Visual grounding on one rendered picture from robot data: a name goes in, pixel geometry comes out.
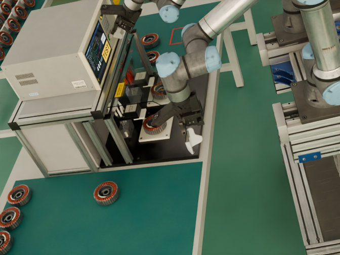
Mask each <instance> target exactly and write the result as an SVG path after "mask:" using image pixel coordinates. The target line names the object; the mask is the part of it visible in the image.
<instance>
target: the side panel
mask: <svg viewBox="0 0 340 255"><path fill-rule="evenodd" d="M13 132H14V134H15V135H16V137H17V138H18V139H19V141H20V142H21V144H22V145H23V147H24V148H25V150H26V151H27V153H28V154H29V155H30V157H31V158H32V160H33V161H34V163H35V164H36V166H37V167H38V168H39V170H40V171H41V173H42V174H43V176H44V177H45V178H47V177H57V176H67V175H77V174H87V173H94V172H96V173H97V172H98V170H99V167H96V165H95V164H94V162H93V160H92V158H91V157H90V155H89V153H88V151H87V150H86V148H85V146H84V144H83V143H82V141H81V139H80V138H79V136H78V134H77V132H76V131H75V129H74V127H73V125H72V124H71V123H64V124H57V125H50V126H42V127H34V128H29V129H22V130H16V131H13Z"/></svg>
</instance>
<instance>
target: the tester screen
mask: <svg viewBox="0 0 340 255"><path fill-rule="evenodd" d="M102 35H103V30H102V28H101V25H100V23H98V25H97V28H96V30H95V33H94V35H93V38H92V41H91V43H90V46H89V48H88V51H87V53H86V58H87V60H88V62H89V64H90V66H91V68H92V70H93V72H94V74H95V76H96V78H97V80H98V76H99V73H100V71H101V68H102V65H103V62H105V60H104V58H103V56H102V52H103V49H104V47H105V43H106V41H107V39H105V41H104V44H103V47H102V50H101V51H100V49H99V47H98V45H99V43H100V40H101V37H102ZM110 52H111V50H110ZM109 55H110V53H109ZM108 58H109V56H108ZM108 58H107V61H108ZM99 60H100V61H101V63H102V65H101V68H100V70H99V72H98V71H97V66H98V63H99ZM107 61H106V62H105V66H104V69H105V67H106V64H107ZM104 69H103V71H102V74H101V77H100V80H98V82H99V83H100V81H101V78H102V75H103V72H104Z"/></svg>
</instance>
